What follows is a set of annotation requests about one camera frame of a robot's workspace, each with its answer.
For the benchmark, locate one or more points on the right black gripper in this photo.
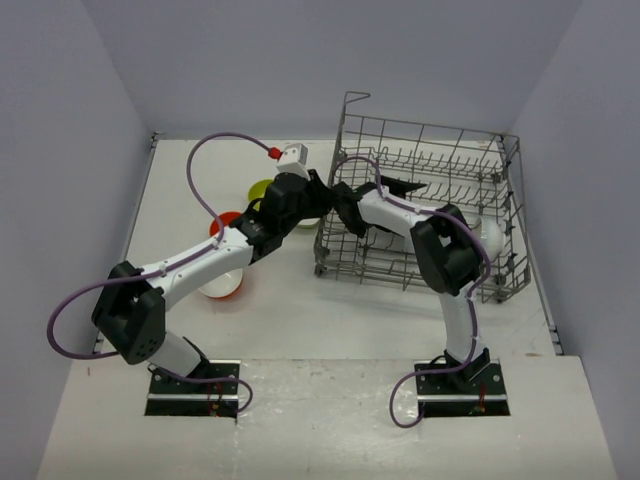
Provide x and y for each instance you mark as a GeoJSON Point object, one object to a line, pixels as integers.
{"type": "Point", "coordinates": [400, 187]}

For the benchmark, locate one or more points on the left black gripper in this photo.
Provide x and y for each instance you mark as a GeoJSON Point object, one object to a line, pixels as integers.
{"type": "Point", "coordinates": [321, 194]}

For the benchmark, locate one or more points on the grey wire dish rack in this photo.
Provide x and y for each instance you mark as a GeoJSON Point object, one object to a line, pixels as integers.
{"type": "Point", "coordinates": [479, 171]}

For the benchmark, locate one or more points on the white round bowl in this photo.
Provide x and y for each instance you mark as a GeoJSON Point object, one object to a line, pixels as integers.
{"type": "Point", "coordinates": [491, 236]}

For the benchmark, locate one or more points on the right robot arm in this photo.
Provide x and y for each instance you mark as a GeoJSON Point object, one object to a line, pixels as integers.
{"type": "Point", "coordinates": [451, 259]}

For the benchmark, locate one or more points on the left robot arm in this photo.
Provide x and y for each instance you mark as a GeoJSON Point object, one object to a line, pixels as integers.
{"type": "Point", "coordinates": [132, 307]}

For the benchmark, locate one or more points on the white square bowl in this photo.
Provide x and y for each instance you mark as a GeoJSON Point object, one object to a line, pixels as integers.
{"type": "Point", "coordinates": [308, 223]}

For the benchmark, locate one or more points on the lime green bowl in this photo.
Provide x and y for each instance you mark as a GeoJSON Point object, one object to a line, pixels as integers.
{"type": "Point", "coordinates": [258, 189]}

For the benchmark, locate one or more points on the white bowl orange outside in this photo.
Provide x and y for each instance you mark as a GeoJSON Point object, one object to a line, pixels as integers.
{"type": "Point", "coordinates": [224, 285]}

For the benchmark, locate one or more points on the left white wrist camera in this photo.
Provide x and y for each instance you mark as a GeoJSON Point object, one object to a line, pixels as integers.
{"type": "Point", "coordinates": [293, 160]}

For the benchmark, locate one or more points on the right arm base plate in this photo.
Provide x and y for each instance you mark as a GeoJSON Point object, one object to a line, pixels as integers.
{"type": "Point", "coordinates": [448, 396]}

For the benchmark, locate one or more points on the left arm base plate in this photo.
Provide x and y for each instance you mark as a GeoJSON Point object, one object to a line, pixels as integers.
{"type": "Point", "coordinates": [168, 397]}

